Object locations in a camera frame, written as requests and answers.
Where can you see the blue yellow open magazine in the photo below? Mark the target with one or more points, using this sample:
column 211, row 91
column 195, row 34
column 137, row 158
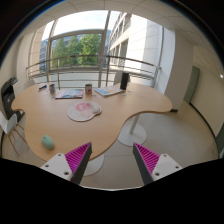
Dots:
column 108, row 91

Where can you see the white table pedestal front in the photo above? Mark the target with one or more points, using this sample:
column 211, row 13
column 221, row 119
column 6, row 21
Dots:
column 94, row 166

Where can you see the small dark blue object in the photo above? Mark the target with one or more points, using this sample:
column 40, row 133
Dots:
column 42, row 88

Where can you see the metal balcony railing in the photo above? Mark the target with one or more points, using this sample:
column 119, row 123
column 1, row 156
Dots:
column 99, row 70

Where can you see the red white mug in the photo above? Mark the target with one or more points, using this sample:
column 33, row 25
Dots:
column 88, row 89

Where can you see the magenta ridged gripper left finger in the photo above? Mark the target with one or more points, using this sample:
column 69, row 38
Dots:
column 70, row 166

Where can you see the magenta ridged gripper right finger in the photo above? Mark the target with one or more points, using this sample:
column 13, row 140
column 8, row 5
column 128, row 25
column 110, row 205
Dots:
column 153, row 166

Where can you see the white wooden-leg chair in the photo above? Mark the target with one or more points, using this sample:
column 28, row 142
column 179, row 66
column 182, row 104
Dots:
column 10, row 126

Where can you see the mint green computer mouse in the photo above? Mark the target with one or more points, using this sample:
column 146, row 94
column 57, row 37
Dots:
column 47, row 142

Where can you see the patterned drinking glass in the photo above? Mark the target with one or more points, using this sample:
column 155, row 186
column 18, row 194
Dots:
column 52, row 90

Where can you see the white table pedestal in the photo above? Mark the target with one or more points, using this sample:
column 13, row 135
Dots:
column 132, row 132
column 94, row 166

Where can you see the red cover magazine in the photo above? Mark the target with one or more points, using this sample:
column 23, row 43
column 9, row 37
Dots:
column 70, row 94

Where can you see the green door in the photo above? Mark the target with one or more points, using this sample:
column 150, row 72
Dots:
column 192, row 84

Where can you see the white table pedestal right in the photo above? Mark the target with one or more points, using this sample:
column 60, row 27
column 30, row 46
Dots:
column 132, row 132

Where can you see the round pink white mouse pad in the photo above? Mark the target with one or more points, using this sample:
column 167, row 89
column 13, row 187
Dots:
column 83, row 111

